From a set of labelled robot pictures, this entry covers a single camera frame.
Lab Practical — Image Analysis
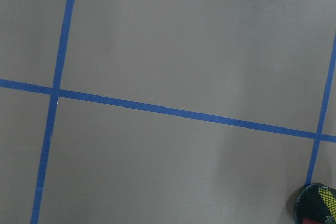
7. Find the black mesh pen cup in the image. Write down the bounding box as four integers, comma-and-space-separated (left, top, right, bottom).
293, 183, 335, 224

